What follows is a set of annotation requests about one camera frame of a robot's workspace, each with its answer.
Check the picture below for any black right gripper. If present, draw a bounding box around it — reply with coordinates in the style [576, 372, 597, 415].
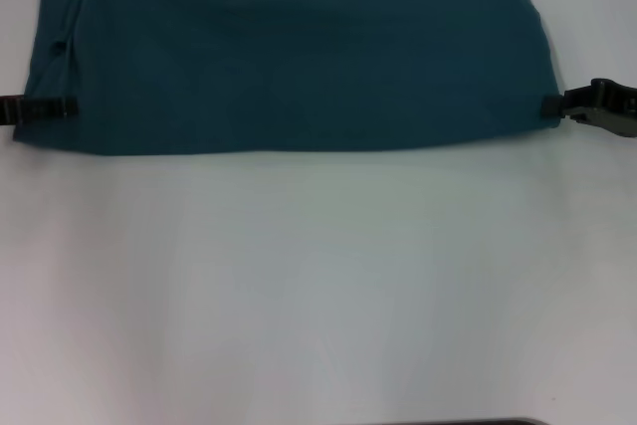
[541, 77, 637, 140]

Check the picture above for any teal t-shirt with cream print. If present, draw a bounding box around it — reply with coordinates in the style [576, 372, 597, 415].
[12, 0, 561, 156]

